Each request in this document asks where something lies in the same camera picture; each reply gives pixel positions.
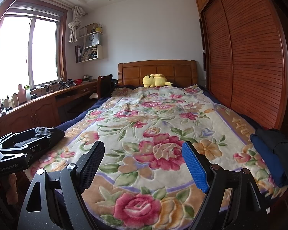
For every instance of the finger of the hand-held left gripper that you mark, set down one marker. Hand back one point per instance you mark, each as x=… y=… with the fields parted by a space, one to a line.
x=14 y=139
x=33 y=146

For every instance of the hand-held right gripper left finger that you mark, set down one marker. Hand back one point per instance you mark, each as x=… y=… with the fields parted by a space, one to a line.
x=91 y=165

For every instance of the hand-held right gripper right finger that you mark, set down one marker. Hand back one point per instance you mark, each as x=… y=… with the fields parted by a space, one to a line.
x=196 y=167

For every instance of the black jacket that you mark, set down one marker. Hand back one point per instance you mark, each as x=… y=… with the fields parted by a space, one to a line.
x=54 y=135

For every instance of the person's left hand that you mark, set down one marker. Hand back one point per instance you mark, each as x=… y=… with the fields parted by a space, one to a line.
x=8 y=186

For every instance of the wooden desk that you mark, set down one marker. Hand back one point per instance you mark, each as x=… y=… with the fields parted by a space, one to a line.
x=38 y=110

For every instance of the white bottle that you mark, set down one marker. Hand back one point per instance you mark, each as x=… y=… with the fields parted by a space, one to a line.
x=21 y=95

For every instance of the navy bed sheet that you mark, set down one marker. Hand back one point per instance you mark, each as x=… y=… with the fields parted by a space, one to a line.
x=74 y=122

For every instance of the floral blanket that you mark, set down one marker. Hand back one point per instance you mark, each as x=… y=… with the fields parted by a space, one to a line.
x=158 y=124

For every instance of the red basket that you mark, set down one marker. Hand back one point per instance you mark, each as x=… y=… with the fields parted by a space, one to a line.
x=78 y=81

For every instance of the wooden chair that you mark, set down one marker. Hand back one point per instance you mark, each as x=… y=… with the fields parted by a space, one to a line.
x=104 y=86

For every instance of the folded black cloth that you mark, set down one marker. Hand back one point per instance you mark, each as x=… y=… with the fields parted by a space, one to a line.
x=285 y=148

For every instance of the window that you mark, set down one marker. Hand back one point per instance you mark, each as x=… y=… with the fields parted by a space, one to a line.
x=43 y=52

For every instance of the yellow plush toy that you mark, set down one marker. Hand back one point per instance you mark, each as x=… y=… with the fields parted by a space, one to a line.
x=154 y=81

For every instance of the wooden bed headboard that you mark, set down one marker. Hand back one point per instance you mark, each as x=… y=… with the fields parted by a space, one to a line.
x=132 y=73

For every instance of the grey paper bag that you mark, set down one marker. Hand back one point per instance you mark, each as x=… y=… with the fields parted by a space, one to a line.
x=91 y=40

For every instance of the wooden slatted wardrobe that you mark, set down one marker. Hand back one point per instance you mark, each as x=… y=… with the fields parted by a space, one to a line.
x=249 y=57

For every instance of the tied white curtain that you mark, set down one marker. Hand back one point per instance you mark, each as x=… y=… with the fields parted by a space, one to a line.
x=74 y=26

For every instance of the white wall shelf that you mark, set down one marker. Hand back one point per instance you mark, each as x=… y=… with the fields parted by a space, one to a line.
x=100 y=52

